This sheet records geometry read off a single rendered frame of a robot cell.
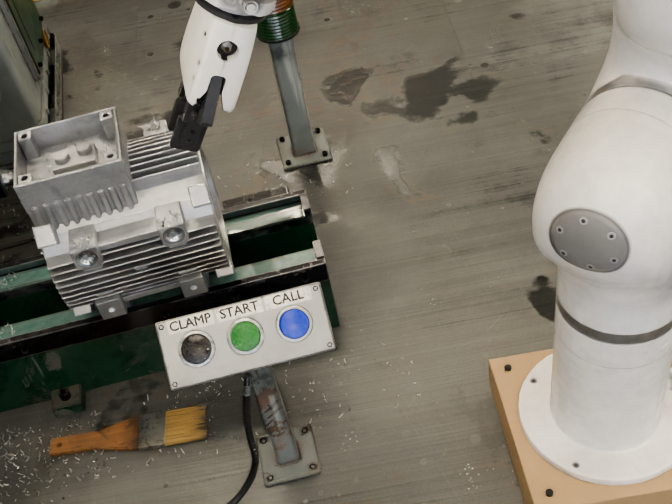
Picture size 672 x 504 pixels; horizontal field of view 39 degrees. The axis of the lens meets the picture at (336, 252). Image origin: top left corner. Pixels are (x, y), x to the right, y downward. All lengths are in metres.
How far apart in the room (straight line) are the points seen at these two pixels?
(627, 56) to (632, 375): 0.32
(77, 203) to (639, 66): 0.61
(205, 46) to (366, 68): 0.79
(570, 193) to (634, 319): 0.20
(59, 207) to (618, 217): 0.62
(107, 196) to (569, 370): 0.54
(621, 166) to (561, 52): 0.94
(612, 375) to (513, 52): 0.84
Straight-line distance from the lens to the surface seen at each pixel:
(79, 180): 1.07
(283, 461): 1.15
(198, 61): 0.92
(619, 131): 0.78
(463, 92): 1.60
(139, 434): 1.23
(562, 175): 0.76
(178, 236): 1.07
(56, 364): 1.26
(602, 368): 0.96
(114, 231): 1.09
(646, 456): 1.07
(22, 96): 1.59
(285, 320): 0.93
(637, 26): 0.74
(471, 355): 1.22
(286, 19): 1.36
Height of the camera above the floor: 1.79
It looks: 47 degrees down
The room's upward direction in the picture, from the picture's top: 12 degrees counter-clockwise
